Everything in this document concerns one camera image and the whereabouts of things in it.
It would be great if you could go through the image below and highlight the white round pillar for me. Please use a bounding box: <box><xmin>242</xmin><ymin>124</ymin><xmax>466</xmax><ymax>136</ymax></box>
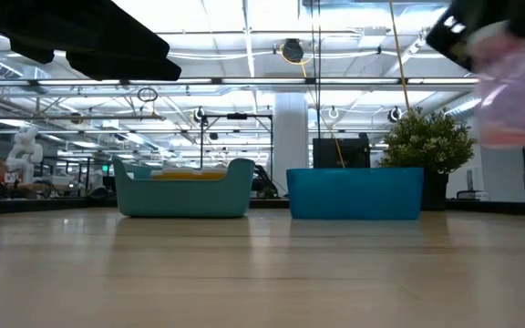
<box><xmin>273</xmin><ymin>92</ymin><xmax>310</xmax><ymax>197</ymax></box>

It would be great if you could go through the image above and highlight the teal plastic bin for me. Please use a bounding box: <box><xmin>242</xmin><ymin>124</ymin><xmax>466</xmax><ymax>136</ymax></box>
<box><xmin>112</xmin><ymin>157</ymin><xmax>256</xmax><ymax>219</ymax></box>

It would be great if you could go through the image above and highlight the white robot figure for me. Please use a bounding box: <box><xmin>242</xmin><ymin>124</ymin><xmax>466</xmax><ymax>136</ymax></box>
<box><xmin>5</xmin><ymin>125</ymin><xmax>45</xmax><ymax>184</ymax></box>

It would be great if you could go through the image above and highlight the thin yellow cord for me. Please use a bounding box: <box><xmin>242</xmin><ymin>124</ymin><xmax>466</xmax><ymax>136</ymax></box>
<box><xmin>301</xmin><ymin>61</ymin><xmax>346</xmax><ymax>169</ymax></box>

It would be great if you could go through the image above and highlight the blue plastic bin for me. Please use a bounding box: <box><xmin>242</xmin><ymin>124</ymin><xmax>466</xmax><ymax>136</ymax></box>
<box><xmin>285</xmin><ymin>166</ymin><xmax>426</xmax><ymax>221</ymax></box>

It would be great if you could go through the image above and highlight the white desk device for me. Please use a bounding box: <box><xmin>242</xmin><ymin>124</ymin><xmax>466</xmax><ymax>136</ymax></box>
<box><xmin>455</xmin><ymin>169</ymin><xmax>491</xmax><ymax>201</ymax></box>

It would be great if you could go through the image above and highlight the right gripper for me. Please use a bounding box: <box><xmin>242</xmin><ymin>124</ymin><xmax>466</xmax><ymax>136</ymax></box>
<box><xmin>426</xmin><ymin>0</ymin><xmax>525</xmax><ymax>72</ymax></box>

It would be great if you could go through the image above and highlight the potted green plant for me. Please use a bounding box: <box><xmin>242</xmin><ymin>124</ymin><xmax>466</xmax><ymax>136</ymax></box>
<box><xmin>377</xmin><ymin>107</ymin><xmax>477</xmax><ymax>211</ymax></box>

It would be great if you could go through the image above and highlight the purple medicine bottle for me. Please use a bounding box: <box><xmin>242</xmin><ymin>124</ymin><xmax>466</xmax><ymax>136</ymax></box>
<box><xmin>466</xmin><ymin>21</ymin><xmax>525</xmax><ymax>150</ymax></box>

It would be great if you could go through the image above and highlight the black stand frame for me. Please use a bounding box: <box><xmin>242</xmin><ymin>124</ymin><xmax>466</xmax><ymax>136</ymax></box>
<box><xmin>198</xmin><ymin>112</ymin><xmax>274</xmax><ymax>160</ymax></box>

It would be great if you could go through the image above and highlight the yellow cable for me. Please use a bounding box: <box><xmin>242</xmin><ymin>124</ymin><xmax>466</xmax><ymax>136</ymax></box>
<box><xmin>388</xmin><ymin>0</ymin><xmax>412</xmax><ymax>113</ymax></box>

